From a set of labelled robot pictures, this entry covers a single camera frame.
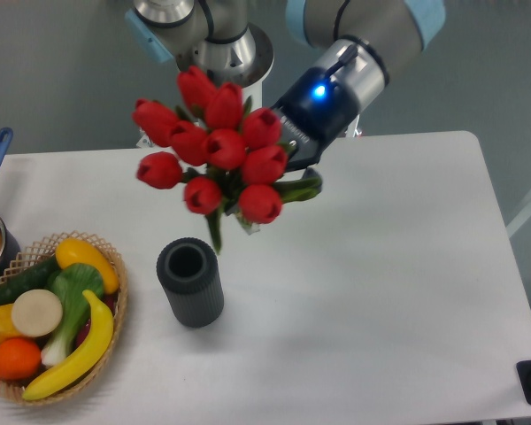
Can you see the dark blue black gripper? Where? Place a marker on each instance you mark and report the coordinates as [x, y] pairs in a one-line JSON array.
[[313, 112]]

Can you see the red tulip bouquet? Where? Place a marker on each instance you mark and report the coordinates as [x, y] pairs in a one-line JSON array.
[[228, 160]]

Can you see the dark grey ribbed vase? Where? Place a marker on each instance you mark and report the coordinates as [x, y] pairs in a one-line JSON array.
[[188, 271]]

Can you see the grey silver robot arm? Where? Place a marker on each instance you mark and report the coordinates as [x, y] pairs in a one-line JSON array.
[[365, 45]]

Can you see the red fruit in basket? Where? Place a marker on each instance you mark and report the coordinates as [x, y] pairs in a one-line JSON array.
[[110, 302]]

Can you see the yellow squash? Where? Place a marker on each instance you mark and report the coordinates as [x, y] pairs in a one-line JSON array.
[[76, 251]]

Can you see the yellow banana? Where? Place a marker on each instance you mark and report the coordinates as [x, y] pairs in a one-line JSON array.
[[79, 362]]

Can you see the green bok choy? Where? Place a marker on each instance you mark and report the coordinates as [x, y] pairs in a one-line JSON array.
[[68, 287]]

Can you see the green cucumber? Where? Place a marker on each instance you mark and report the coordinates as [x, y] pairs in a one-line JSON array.
[[33, 278]]

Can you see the beige round slice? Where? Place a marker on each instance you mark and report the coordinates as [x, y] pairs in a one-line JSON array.
[[36, 313]]

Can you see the orange fruit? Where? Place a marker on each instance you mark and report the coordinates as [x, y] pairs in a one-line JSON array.
[[20, 358]]

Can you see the woven wicker basket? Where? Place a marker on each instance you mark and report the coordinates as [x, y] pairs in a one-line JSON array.
[[36, 253]]

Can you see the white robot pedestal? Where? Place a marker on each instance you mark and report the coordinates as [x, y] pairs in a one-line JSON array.
[[252, 97]]

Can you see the white metal bracket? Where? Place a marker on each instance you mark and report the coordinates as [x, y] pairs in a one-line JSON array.
[[144, 141]]

